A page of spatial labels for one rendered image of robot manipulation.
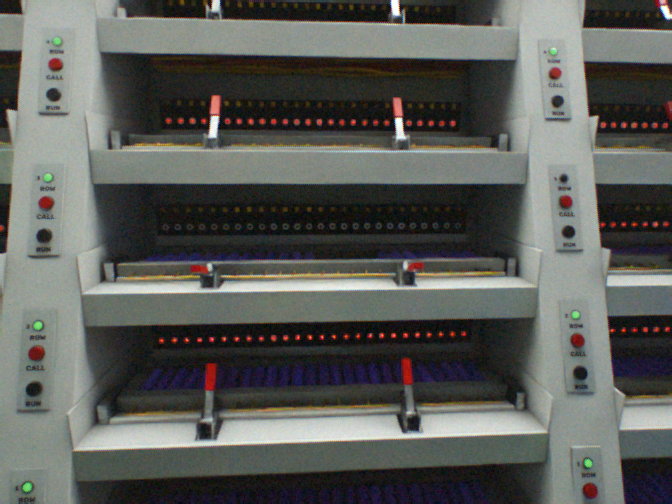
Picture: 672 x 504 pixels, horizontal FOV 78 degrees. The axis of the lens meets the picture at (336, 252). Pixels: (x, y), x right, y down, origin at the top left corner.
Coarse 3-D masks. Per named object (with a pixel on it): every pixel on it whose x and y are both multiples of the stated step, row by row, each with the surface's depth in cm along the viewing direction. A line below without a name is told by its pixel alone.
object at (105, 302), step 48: (192, 240) 72; (240, 240) 72; (288, 240) 73; (336, 240) 73; (384, 240) 74; (432, 240) 74; (96, 288) 55; (144, 288) 55; (192, 288) 55; (240, 288) 56; (288, 288) 56; (336, 288) 56; (384, 288) 56; (432, 288) 56; (480, 288) 56; (528, 288) 57
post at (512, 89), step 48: (480, 0) 75; (528, 0) 62; (576, 0) 62; (528, 48) 61; (576, 48) 62; (480, 96) 76; (528, 96) 60; (576, 96) 61; (576, 144) 60; (480, 192) 76; (528, 192) 59; (480, 240) 76; (528, 240) 59; (576, 288) 57; (528, 336) 60; (576, 432) 55; (528, 480) 60
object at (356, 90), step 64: (256, 0) 81; (320, 0) 82; (384, 0) 83; (448, 0) 83; (640, 0) 86; (0, 192) 74; (192, 192) 76; (256, 192) 76; (320, 192) 77; (384, 192) 78; (448, 192) 79; (640, 192) 81
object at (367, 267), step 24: (120, 264) 58; (144, 264) 59; (168, 264) 59; (192, 264) 59; (240, 264) 59; (264, 264) 60; (288, 264) 60; (312, 264) 60; (336, 264) 60; (360, 264) 60; (384, 264) 61; (432, 264) 61; (456, 264) 61; (480, 264) 62; (504, 264) 62
